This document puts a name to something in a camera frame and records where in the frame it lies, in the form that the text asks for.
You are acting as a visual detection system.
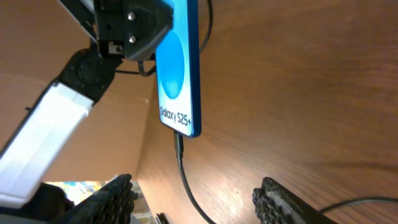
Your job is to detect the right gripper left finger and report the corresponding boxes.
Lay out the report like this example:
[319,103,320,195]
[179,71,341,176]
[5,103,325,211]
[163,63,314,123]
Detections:
[49,174,137,224]

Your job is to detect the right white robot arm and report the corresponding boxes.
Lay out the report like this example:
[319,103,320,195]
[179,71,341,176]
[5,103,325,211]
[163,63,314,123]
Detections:
[1,174,333,223]

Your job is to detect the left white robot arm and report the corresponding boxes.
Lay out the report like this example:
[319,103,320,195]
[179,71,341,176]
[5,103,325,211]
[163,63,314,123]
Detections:
[1,0,174,209]

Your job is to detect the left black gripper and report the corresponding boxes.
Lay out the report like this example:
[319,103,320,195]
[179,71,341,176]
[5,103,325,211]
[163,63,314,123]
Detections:
[60,0,173,61]

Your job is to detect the blue Galaxy smartphone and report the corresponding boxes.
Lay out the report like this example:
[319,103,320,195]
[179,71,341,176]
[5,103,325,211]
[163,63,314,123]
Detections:
[155,0,201,138]

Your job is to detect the black USB charger cable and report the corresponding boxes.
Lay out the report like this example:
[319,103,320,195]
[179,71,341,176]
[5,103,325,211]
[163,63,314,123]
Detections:
[173,131,398,224]

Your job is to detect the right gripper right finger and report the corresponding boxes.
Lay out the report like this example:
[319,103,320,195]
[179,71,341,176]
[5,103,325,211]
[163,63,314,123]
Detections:
[252,177,336,224]

